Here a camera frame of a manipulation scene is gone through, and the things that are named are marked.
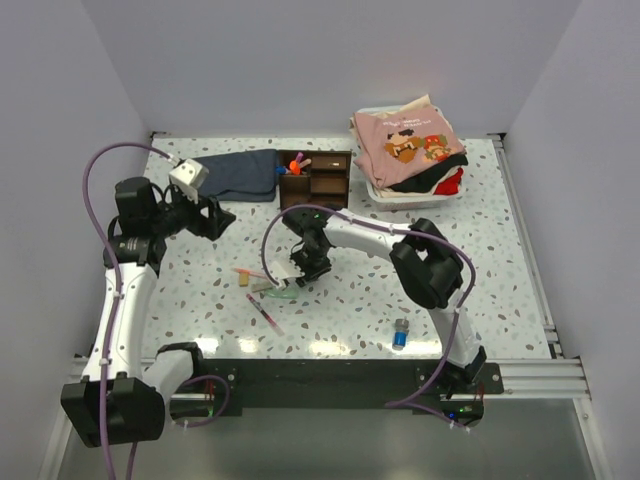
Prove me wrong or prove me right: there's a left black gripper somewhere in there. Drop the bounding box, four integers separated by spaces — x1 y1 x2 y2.
150 185 235 241

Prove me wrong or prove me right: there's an orange gel pen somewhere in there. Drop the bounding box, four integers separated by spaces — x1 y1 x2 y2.
232 268 267 279

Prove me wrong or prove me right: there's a dark red gel pen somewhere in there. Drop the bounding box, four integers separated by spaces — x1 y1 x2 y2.
245 293 284 336

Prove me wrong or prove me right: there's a black orange highlighter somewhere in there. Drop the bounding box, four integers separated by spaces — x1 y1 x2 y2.
287 160 301 175

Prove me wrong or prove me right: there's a blue grey pencil sharpener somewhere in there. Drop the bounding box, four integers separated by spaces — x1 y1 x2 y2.
392 319 409 350

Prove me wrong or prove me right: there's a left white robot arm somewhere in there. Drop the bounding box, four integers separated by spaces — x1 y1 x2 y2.
61 177 236 448

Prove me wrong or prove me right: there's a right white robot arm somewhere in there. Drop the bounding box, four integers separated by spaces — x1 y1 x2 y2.
282 205 487 393

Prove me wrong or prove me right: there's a folded dark blue cloth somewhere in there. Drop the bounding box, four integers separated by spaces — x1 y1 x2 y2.
195 149 279 203

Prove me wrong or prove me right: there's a tan eraser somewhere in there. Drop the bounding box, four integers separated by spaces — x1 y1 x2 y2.
251 281 273 293

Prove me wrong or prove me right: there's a brown wooden desk organizer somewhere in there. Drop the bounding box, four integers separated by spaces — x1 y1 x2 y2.
278 150 352 209

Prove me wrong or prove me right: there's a black garment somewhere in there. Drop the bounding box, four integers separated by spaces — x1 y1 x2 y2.
390 153 468 193

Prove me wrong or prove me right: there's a pink pixel-print shirt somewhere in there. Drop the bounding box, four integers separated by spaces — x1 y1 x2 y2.
349 95 466 189

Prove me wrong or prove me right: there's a red garment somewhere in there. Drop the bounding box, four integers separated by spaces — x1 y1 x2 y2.
433 167 464 196

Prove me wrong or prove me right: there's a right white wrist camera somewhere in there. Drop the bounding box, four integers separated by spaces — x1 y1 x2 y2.
269 260 303 290

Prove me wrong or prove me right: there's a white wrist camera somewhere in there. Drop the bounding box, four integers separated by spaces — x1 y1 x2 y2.
269 260 303 290
169 159 209 203

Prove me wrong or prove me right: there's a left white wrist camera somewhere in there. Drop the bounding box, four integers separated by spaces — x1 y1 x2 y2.
169 159 209 203

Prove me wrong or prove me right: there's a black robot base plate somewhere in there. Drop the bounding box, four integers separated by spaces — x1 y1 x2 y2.
199 358 504 426

